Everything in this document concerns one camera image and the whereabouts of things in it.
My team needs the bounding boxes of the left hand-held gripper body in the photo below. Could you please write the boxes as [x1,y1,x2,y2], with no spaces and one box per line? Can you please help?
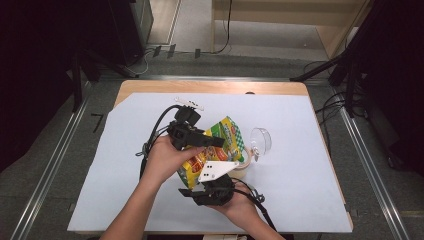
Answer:
[168,97,205,151]

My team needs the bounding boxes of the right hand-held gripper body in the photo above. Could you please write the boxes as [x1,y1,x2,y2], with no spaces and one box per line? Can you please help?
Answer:
[191,160,240,207]

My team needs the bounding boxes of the green yellow spout pouch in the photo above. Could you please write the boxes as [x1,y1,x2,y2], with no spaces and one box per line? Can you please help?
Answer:
[177,115,246,190]

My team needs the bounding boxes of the clear glass jar with lid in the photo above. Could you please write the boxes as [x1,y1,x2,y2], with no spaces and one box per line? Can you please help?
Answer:
[231,127,273,180]

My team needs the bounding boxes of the person's right hand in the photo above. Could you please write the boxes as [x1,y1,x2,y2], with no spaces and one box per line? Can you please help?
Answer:
[206,191,265,232]

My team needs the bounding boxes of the person's left hand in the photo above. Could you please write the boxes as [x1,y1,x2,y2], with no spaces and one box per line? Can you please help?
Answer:
[140,134,205,187]

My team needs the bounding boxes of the white table sheet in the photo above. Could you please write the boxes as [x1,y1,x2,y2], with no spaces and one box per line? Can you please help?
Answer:
[67,92,354,234]

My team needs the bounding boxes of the black cabinet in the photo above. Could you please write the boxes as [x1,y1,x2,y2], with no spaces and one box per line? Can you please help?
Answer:
[108,0,155,67]

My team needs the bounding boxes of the black metal stand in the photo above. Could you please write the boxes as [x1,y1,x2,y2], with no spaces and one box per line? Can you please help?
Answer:
[70,48,140,113]
[289,0,378,118]

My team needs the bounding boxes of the light wooden shelf unit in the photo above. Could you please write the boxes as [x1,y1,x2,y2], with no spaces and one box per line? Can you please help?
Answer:
[210,0,372,60]

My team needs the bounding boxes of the dark curtain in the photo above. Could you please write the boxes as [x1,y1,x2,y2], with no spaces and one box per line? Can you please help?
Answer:
[346,0,424,176]
[0,0,113,173]

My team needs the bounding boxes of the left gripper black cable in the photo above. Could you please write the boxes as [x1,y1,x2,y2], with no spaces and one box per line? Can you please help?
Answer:
[135,104,184,180]

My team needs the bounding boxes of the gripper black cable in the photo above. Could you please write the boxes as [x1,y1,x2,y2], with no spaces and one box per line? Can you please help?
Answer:
[135,104,184,180]
[231,177,278,233]

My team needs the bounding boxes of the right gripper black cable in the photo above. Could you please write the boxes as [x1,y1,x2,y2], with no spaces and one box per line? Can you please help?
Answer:
[231,177,278,233]

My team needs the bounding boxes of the metal floor rail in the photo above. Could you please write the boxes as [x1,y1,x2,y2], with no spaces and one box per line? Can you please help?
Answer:
[9,98,90,240]
[331,87,412,240]
[99,74,334,83]

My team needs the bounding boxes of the white floor cable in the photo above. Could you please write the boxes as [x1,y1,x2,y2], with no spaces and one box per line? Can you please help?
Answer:
[127,49,150,76]

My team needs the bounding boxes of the black hanging cable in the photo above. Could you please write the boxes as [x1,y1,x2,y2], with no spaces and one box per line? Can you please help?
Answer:
[211,0,233,55]

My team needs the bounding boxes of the black floor cables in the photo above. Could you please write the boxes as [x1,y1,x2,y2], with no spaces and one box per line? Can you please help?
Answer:
[303,60,354,153]

